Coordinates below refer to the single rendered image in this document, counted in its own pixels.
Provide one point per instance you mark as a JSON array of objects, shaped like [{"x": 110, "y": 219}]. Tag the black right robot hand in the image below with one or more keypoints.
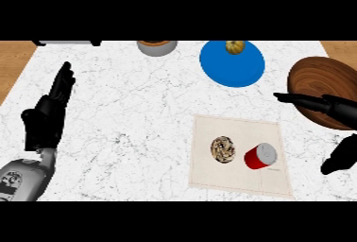
[{"x": 342, "y": 108}]

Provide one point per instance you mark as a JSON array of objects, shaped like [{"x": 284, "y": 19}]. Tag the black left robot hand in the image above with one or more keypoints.
[{"x": 47, "y": 116}]

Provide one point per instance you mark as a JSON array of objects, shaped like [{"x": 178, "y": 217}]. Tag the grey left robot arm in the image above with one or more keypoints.
[{"x": 22, "y": 179}]

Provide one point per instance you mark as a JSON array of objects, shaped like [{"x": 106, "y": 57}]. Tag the brown wooden bowl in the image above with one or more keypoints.
[{"x": 321, "y": 82}]

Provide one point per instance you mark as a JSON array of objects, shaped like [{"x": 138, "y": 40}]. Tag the red can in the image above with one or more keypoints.
[{"x": 261, "y": 156}]

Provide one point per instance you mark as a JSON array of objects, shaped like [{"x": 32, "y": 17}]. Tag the beige placemat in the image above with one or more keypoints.
[{"x": 238, "y": 138}]

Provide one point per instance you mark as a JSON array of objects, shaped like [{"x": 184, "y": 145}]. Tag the white and black appliance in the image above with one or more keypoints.
[{"x": 67, "y": 42}]

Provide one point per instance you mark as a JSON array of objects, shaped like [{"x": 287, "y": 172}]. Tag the blue plate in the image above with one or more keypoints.
[{"x": 231, "y": 69}]

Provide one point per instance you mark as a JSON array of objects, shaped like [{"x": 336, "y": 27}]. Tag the brown speckled cookie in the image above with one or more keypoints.
[{"x": 224, "y": 149}]

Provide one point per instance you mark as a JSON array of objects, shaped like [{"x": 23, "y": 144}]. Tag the yellow-brown squash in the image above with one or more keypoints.
[{"x": 235, "y": 46}]

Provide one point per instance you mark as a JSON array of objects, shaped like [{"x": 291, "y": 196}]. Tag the grey pot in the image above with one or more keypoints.
[{"x": 157, "y": 48}]

